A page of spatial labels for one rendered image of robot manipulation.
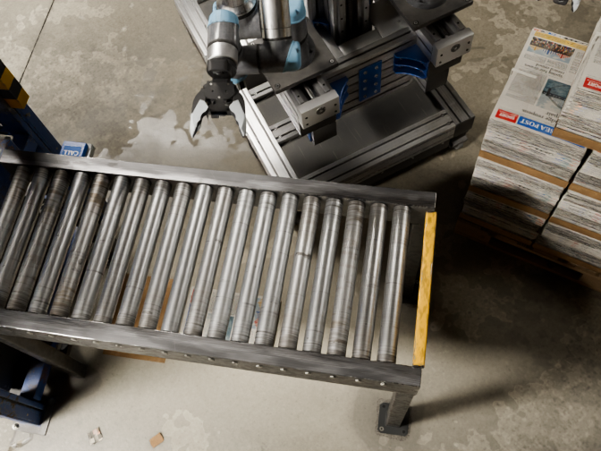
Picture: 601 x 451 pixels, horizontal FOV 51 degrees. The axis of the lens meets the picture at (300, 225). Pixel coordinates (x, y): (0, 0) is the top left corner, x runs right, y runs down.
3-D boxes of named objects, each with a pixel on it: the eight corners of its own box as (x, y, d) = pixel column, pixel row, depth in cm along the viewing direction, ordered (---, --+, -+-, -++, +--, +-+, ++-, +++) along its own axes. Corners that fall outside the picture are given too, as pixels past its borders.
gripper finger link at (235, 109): (256, 143, 146) (239, 113, 149) (255, 129, 141) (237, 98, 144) (243, 148, 145) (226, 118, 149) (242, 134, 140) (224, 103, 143)
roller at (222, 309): (258, 193, 188) (255, 185, 184) (225, 347, 169) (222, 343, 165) (241, 191, 189) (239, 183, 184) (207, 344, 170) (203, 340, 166)
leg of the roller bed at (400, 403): (402, 412, 230) (418, 375, 169) (401, 428, 228) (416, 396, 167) (386, 410, 231) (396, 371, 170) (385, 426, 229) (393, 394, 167)
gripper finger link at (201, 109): (195, 148, 145) (215, 118, 148) (192, 134, 140) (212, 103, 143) (183, 142, 145) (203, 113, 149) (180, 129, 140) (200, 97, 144)
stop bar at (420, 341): (437, 214, 175) (438, 211, 173) (425, 369, 158) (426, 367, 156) (425, 213, 175) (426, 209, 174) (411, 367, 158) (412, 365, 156)
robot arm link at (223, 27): (242, 29, 161) (236, 4, 153) (241, 63, 156) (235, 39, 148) (212, 30, 161) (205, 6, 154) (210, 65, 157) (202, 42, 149)
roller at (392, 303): (410, 209, 182) (411, 202, 177) (394, 371, 163) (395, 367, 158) (393, 208, 182) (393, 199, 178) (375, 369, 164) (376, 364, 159)
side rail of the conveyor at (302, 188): (432, 209, 189) (436, 191, 178) (430, 225, 187) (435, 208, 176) (22, 166, 208) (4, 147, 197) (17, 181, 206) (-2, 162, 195)
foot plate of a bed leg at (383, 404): (413, 402, 232) (413, 401, 231) (410, 442, 226) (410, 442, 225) (377, 396, 234) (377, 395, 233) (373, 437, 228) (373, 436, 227)
